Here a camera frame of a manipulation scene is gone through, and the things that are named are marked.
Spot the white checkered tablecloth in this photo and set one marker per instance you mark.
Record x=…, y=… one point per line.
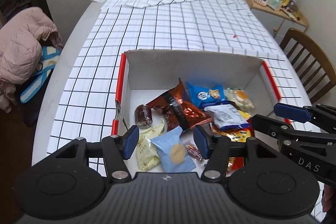
x=87, y=105

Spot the red brown triangular snack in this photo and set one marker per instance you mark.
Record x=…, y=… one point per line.
x=175, y=105

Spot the pale yellow snack packet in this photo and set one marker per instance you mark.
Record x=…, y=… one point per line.
x=146, y=152

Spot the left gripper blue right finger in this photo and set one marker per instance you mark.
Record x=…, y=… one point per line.
x=215, y=149

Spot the light blue biscuit packet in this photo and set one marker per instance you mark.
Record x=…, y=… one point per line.
x=172, y=153

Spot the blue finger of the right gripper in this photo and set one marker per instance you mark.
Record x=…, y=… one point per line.
x=322, y=116
x=283, y=131

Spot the wooden chair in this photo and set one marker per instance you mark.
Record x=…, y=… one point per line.
x=312, y=65

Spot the blue cookie packet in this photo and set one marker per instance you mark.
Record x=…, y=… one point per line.
x=201, y=96

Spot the dark gold candy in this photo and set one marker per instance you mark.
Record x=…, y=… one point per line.
x=143, y=116

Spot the wooden corner cabinet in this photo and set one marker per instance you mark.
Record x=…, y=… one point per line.
x=275, y=18

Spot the egg yolk pastry packet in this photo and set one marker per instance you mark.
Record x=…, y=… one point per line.
x=239, y=98

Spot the small red candy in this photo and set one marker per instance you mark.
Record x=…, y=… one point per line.
x=193, y=152

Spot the red yellow snack bag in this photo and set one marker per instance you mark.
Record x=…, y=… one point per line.
x=237, y=135

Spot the pink puffer jacket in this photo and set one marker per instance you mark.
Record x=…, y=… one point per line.
x=22, y=40

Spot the red cardboard box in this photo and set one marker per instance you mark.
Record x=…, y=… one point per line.
x=146, y=74

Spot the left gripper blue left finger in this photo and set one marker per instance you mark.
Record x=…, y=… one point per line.
x=116, y=150

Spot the white label snack packet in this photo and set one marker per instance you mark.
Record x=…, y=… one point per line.
x=226, y=117

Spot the blue white bag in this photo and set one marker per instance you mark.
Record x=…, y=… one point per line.
x=46, y=64

